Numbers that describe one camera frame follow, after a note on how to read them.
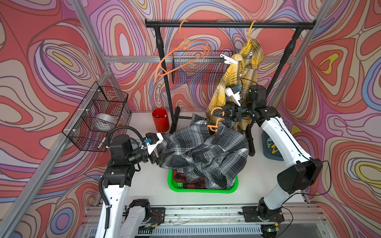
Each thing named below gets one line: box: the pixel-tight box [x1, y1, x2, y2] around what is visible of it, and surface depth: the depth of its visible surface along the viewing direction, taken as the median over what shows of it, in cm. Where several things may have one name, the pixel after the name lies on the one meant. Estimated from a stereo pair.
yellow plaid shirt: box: [205, 38, 265, 133], surface depth 64 cm
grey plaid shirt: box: [157, 113, 250, 190], surface depth 70 cm
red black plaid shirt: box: [172, 169, 206, 189], surface depth 80 cm
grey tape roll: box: [91, 113, 116, 132], surface depth 73 cm
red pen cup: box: [151, 108, 170, 133], surface depth 103 cm
